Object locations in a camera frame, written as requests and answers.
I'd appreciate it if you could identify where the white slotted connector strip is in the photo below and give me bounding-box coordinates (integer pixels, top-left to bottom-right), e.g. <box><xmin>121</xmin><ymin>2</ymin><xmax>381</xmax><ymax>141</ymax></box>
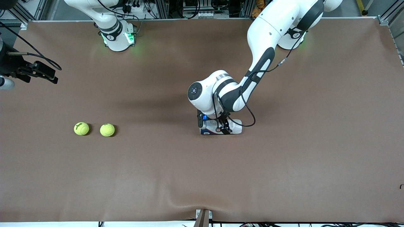
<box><xmin>189</xmin><ymin>11</ymin><xmax>229</xmax><ymax>19</ymax></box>

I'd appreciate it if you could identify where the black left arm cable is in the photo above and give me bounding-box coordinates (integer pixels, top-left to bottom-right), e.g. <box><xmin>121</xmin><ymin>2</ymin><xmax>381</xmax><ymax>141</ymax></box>
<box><xmin>211</xmin><ymin>28</ymin><xmax>310</xmax><ymax>128</ymax></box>

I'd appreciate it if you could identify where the yellow pole black foot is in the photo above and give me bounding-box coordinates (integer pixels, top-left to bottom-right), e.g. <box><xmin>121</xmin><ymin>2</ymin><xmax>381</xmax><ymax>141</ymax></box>
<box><xmin>356</xmin><ymin>0</ymin><xmax>369</xmax><ymax>16</ymax></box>

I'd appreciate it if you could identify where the aluminium frame post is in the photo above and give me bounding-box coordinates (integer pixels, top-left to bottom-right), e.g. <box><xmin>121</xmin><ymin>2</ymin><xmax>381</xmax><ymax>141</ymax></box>
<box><xmin>154</xmin><ymin>0</ymin><xmax>169</xmax><ymax>19</ymax></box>
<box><xmin>241</xmin><ymin>0</ymin><xmax>255</xmax><ymax>18</ymax></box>

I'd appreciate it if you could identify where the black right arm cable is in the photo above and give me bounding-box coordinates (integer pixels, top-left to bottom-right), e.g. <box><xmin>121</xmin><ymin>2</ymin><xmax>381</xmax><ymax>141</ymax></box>
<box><xmin>0</xmin><ymin>0</ymin><xmax>139</xmax><ymax>70</ymax></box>

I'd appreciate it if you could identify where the aluminium frame corner rail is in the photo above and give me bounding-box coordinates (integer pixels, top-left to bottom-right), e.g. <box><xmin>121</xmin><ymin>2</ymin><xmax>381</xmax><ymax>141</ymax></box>
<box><xmin>377</xmin><ymin>0</ymin><xmax>404</xmax><ymax>67</ymax></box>
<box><xmin>6</xmin><ymin>0</ymin><xmax>48</xmax><ymax>30</ymax></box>

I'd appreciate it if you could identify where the metal table edge clamp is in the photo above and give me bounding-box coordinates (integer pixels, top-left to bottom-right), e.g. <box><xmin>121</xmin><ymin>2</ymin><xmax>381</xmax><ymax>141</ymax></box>
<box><xmin>195</xmin><ymin>209</ymin><xmax>212</xmax><ymax>227</ymax></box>

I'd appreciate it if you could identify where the brown table mat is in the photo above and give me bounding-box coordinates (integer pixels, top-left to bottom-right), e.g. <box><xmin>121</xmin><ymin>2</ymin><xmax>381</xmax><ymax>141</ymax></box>
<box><xmin>0</xmin><ymin>18</ymin><xmax>404</xmax><ymax>223</ymax></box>

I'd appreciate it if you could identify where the pile of orange items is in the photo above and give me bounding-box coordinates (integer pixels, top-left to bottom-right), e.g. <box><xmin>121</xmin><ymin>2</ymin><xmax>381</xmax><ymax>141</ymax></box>
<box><xmin>252</xmin><ymin>0</ymin><xmax>269</xmax><ymax>18</ymax></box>

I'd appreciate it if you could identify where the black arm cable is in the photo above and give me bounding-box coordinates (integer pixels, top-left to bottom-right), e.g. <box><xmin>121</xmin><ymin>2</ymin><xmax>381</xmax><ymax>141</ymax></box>
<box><xmin>0</xmin><ymin>0</ymin><xmax>139</xmax><ymax>70</ymax></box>
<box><xmin>211</xmin><ymin>28</ymin><xmax>310</xmax><ymax>128</ymax></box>

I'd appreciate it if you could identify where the clear tennis ball can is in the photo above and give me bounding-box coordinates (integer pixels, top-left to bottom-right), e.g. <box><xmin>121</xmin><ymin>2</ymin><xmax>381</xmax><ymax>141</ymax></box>
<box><xmin>200</xmin><ymin>119</ymin><xmax>243</xmax><ymax>135</ymax></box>

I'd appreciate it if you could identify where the white power strip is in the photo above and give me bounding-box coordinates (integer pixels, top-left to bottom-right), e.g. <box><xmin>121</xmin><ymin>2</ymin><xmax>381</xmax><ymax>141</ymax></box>
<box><xmin>125</xmin><ymin>0</ymin><xmax>149</xmax><ymax>13</ymax></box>

